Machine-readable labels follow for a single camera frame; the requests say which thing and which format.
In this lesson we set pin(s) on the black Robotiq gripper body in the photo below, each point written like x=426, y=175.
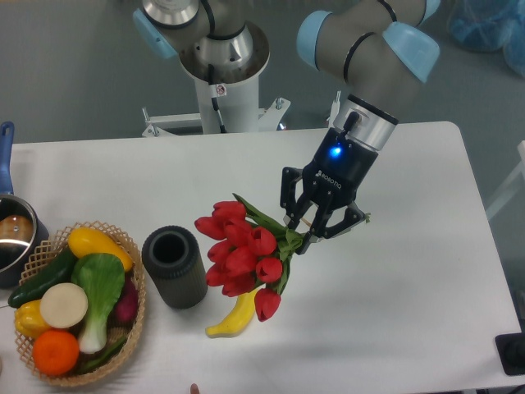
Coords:
x=337, y=170

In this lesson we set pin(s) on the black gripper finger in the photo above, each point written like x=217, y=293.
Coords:
x=321, y=229
x=297, y=189

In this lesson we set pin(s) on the red tulip bouquet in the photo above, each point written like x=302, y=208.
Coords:
x=253, y=252

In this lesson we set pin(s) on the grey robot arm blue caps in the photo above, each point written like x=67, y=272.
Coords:
x=376, y=47

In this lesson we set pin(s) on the dark grey ribbed vase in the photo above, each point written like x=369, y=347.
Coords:
x=172, y=258

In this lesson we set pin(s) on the fingertip at bottom edge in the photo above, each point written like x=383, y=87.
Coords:
x=194, y=389

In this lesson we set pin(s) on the yellow banana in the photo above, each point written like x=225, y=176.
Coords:
x=237, y=320

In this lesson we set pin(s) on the green bok choy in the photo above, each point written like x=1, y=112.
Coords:
x=101, y=276

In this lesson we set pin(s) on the purple red onion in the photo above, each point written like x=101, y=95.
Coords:
x=127, y=306

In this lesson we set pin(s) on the blue plastic bag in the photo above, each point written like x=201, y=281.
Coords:
x=490, y=26

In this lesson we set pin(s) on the black device at edge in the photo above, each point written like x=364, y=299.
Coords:
x=510, y=348

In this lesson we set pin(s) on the green chili pepper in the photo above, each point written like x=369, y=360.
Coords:
x=103, y=358

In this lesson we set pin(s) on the woven wicker basket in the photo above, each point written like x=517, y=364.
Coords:
x=124, y=325

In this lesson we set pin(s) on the green cucumber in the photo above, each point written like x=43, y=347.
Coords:
x=57, y=271

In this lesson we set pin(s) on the white round radish slice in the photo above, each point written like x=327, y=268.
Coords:
x=63, y=305

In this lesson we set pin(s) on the orange fruit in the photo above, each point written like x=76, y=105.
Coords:
x=55, y=352

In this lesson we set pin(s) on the yellow bell pepper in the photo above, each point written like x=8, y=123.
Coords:
x=29, y=321

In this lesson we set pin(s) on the white chair frame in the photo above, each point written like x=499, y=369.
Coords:
x=508, y=188

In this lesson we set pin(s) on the blue handled saucepan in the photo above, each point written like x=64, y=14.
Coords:
x=21, y=229

